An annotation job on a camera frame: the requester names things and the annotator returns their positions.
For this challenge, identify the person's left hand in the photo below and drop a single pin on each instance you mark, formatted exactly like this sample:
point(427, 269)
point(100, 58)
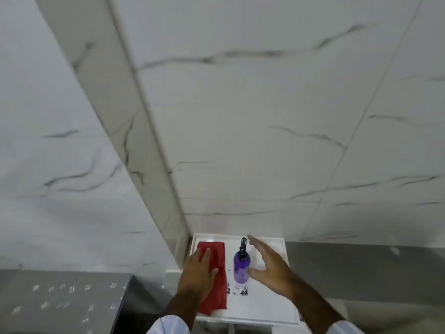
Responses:
point(196, 274)

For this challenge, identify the person's right hand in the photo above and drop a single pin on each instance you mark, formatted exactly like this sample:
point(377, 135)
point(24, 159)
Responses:
point(274, 271)

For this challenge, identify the red cloth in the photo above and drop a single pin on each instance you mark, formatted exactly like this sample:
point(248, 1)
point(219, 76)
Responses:
point(221, 292)

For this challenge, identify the purple spray bottle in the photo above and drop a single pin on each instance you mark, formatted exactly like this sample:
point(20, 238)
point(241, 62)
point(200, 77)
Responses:
point(240, 266)

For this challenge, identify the person's right forearm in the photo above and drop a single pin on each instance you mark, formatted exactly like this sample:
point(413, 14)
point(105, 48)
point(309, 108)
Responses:
point(320, 313)

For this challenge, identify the person's left forearm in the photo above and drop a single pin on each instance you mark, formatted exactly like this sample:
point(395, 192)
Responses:
point(179, 311)

